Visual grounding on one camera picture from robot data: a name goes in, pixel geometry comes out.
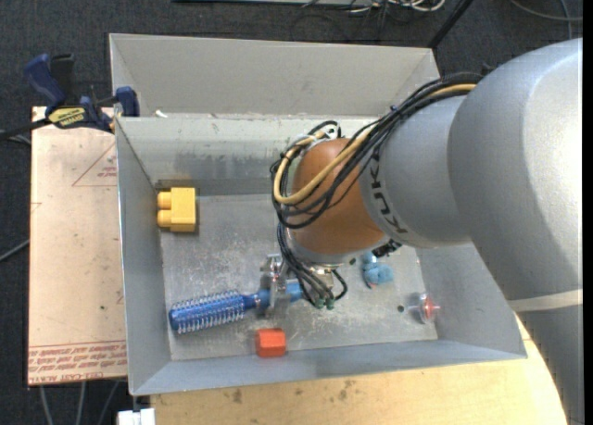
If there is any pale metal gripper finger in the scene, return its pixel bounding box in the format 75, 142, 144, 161
259, 253, 285, 294
267, 292, 291, 319

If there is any blue round hairbrush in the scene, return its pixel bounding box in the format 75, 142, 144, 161
168, 281, 305, 335

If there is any orange-red cube block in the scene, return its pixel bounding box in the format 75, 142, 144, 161
254, 327, 289, 359

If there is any grey metal bin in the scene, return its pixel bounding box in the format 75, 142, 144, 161
108, 32, 528, 397

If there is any blue fuzzy cloth toy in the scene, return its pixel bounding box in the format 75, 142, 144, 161
360, 250, 396, 290

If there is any yellow toy building brick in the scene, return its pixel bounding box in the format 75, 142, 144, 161
156, 186, 198, 234

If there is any clear and red spinning top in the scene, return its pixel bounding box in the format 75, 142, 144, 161
410, 292, 442, 324

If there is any brown cardboard board red print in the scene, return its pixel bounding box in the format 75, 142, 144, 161
26, 105, 129, 388

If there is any black cylinder on white bracket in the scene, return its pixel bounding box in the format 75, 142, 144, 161
370, 238, 404, 259

